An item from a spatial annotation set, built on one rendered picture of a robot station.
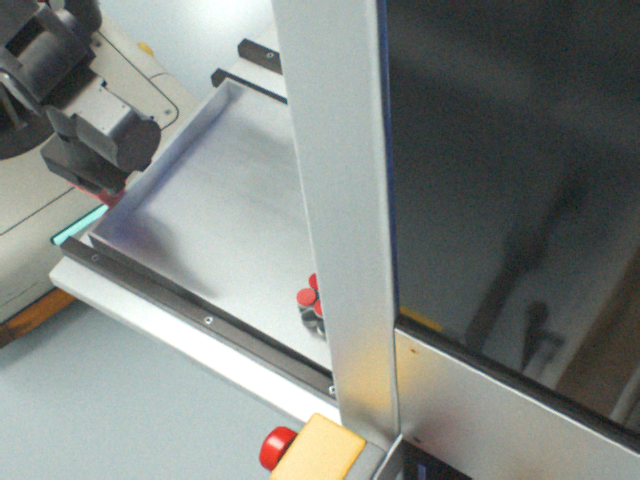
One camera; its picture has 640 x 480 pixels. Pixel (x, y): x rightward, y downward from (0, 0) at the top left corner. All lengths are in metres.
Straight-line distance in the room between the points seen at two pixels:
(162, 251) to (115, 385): 0.97
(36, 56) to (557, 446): 0.57
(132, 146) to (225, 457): 1.10
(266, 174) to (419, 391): 0.49
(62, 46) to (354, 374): 0.41
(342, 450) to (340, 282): 0.21
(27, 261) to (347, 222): 1.43
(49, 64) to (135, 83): 1.19
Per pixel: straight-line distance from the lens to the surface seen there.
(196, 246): 1.23
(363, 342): 0.83
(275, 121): 1.32
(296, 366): 1.12
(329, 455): 0.93
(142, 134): 1.07
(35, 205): 2.10
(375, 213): 0.67
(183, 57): 2.65
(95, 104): 1.06
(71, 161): 1.18
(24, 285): 2.12
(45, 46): 1.05
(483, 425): 0.84
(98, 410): 2.17
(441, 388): 0.82
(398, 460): 0.97
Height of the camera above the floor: 1.89
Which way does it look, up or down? 55 degrees down
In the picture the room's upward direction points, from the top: 11 degrees counter-clockwise
